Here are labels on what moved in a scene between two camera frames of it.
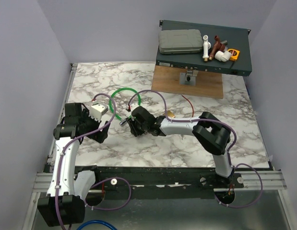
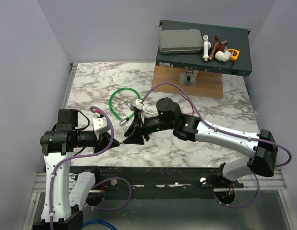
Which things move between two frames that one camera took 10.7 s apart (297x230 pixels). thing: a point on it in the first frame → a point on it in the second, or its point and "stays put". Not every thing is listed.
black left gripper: [100, 137] → [103, 142]
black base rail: [139, 182] stays put
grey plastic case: [179, 41] stays put
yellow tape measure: [235, 53] stays put
